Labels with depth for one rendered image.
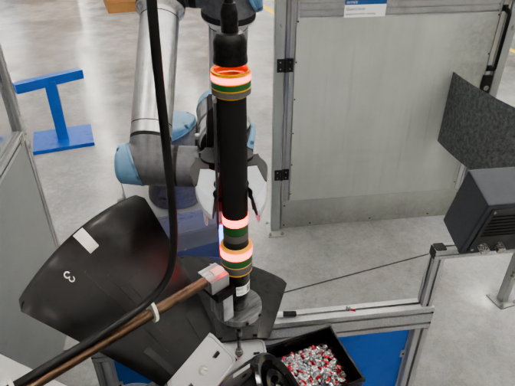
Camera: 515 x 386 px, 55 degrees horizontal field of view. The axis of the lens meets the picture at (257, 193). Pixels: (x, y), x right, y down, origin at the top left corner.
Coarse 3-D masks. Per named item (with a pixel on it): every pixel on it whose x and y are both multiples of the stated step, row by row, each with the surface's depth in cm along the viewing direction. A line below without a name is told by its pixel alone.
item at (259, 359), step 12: (252, 360) 69; (264, 360) 71; (276, 360) 73; (252, 372) 67; (264, 372) 70; (276, 372) 72; (288, 372) 74; (228, 384) 68; (240, 384) 67; (252, 384) 66; (264, 384) 68; (288, 384) 72
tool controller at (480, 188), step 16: (480, 176) 112; (496, 176) 112; (512, 176) 112; (464, 192) 116; (480, 192) 109; (496, 192) 109; (512, 192) 109; (464, 208) 116; (480, 208) 110; (496, 208) 108; (512, 208) 108; (448, 224) 124; (464, 224) 117; (480, 224) 112; (496, 224) 112; (512, 224) 113; (464, 240) 117; (480, 240) 116; (496, 240) 117; (512, 240) 118
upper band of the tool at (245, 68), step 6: (216, 66) 54; (246, 66) 54; (216, 72) 54; (222, 72) 55; (228, 72) 55; (234, 72) 55; (240, 72) 55; (246, 72) 52; (222, 78) 51; (228, 78) 51; (234, 78) 51; (240, 84) 51; (216, 90) 52
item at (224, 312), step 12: (216, 264) 66; (204, 276) 64; (216, 276) 64; (228, 276) 65; (216, 288) 64; (228, 288) 66; (216, 300) 65; (228, 300) 68; (252, 300) 73; (216, 312) 70; (228, 312) 69; (240, 312) 71; (252, 312) 71; (228, 324) 70; (240, 324) 70
